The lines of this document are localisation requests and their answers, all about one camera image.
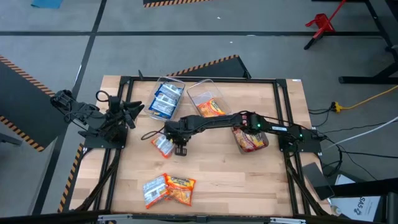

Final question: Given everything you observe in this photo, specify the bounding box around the yellow black hazard tape strip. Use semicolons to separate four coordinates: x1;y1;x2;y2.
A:
57;142;85;214

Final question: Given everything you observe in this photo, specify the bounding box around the clear bin with white label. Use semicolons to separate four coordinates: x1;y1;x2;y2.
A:
186;78;233;118

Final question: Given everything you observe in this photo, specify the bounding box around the white printed box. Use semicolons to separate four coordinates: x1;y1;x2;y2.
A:
329;174;384;223

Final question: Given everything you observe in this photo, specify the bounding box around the smoked grey plastic bin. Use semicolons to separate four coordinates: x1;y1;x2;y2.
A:
231;111;271;156

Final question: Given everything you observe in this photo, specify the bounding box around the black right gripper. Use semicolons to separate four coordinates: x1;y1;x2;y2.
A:
164;117;193;157

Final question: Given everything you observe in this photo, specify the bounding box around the black metal stand base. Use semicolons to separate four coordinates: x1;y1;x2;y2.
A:
338;0;398;85

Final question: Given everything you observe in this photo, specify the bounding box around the red metal stand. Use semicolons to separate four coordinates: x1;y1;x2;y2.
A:
303;0;348;51

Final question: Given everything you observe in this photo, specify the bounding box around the blue floor mat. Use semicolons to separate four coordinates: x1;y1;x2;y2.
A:
30;0;64;9

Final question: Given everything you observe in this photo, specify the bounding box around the orange Maruchan noodle pack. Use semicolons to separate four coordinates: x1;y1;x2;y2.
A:
196;98;227;118
142;173;171;210
150;134;176;159
164;174;197;207

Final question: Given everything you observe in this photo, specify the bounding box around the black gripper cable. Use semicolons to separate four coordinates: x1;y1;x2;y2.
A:
141;126;166;141

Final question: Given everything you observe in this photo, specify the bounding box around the black aluminium table frame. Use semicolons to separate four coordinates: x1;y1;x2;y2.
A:
70;75;332;224

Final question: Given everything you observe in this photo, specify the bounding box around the blue Maruchan noodle pack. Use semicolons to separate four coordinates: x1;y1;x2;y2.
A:
151;92;178;110
156;82;184;101
148;100;177;120

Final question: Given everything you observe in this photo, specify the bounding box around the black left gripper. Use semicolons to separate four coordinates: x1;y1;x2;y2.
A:
106;95;146;129

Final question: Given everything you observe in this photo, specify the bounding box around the yellow extension cable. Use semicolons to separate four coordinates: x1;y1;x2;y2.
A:
330;85;398;113

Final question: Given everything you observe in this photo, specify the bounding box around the plain clear plastic bin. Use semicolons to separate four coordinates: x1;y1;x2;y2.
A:
144;76;187;122

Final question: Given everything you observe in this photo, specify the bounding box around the black hazard-striped floor mat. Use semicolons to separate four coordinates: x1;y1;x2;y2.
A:
0;55;68;153
167;54;252;79
142;0;214;9

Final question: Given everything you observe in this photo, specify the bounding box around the black power cable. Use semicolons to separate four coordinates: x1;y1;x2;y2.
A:
322;123;398;156

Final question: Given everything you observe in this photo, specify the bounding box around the white floor cable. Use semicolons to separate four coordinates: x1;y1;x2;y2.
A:
322;116;398;151

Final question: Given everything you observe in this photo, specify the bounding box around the dark flat device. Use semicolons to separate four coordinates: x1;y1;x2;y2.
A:
301;161;336;202

